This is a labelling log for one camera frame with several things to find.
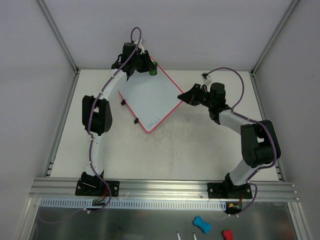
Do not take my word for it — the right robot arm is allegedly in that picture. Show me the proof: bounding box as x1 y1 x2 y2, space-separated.
178 82 281 198

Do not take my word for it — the slotted white cable duct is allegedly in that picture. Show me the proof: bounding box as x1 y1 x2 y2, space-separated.
39 198 227 211

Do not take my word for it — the blue bone-shaped eraser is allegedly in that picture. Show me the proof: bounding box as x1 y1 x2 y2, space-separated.
193 216 212 234

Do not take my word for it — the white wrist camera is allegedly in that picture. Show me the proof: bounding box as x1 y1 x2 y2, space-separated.
134 39 145 55
200 72 212 86

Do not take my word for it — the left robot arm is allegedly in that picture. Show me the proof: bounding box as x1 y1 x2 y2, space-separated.
80 41 157 195

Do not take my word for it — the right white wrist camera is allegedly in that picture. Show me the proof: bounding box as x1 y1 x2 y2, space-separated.
200 72 212 86

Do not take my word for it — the left aluminium frame post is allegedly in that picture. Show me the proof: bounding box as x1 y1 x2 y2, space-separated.
35 0 79 74

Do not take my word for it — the aluminium frame post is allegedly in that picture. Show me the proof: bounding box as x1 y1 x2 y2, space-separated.
250 0 301 76
35 0 79 74

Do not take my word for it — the red bone-shaped eraser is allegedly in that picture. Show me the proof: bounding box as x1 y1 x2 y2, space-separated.
222 230 233 240

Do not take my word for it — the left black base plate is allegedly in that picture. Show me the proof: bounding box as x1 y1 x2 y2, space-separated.
75 177 120 197

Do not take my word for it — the right aluminium frame post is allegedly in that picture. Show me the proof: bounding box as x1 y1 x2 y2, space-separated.
250 0 301 76

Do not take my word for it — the aluminium mounting rail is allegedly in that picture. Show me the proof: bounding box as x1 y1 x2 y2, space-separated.
29 177 300 202

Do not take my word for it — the pink-framed whiteboard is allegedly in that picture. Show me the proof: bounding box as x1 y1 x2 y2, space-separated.
118 65 184 133

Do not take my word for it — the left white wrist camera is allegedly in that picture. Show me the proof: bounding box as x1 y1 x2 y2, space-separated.
134 39 145 55

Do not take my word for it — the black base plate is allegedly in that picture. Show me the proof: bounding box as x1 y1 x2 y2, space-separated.
75 177 120 197
207 182 253 200

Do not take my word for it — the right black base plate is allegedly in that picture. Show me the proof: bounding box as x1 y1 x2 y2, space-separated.
207 182 253 200

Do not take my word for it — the green bone-shaped eraser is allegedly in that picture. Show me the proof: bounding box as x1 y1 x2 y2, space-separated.
149 61 158 76

